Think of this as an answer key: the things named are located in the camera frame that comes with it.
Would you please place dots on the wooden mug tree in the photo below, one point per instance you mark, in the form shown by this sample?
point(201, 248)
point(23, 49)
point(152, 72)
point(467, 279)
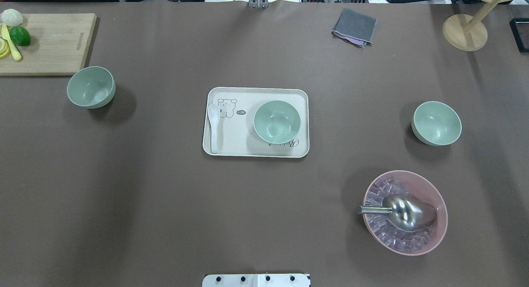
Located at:
point(468, 33)

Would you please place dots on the yellow plastic knife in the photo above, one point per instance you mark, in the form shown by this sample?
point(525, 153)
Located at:
point(13, 49)

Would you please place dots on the metal scoop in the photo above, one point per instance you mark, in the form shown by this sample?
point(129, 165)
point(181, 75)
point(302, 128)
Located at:
point(404, 212)

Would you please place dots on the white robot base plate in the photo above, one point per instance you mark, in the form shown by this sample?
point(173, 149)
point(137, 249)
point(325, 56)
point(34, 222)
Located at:
point(257, 280)

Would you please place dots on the white ceramic spoon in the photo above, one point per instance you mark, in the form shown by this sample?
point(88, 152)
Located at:
point(213, 114)

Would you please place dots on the lemon slice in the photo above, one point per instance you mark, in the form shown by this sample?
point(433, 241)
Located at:
point(5, 49)

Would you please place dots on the white garlic bulb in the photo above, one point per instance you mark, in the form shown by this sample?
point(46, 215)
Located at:
point(12, 18)

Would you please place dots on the green bowl on tray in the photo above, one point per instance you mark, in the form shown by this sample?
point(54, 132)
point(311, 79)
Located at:
point(277, 122)

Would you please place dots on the grey folded cloth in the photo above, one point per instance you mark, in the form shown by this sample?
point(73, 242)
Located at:
point(355, 27)

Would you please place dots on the wooden cutting board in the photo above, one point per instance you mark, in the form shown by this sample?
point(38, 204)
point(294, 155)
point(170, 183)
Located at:
point(59, 45)

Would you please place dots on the black tray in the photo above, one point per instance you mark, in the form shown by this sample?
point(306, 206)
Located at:
point(520, 31)

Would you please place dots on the cream rectangular tray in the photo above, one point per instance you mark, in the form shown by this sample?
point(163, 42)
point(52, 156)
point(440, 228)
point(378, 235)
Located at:
point(236, 135)

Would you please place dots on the pink bowl with ice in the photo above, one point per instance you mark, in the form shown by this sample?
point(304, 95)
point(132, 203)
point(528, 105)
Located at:
point(400, 182)

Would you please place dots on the green lime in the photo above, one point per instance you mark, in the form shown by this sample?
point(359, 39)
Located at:
point(20, 36)

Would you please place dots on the green bowl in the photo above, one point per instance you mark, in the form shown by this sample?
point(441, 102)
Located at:
point(277, 122)
point(436, 124)
point(92, 87)

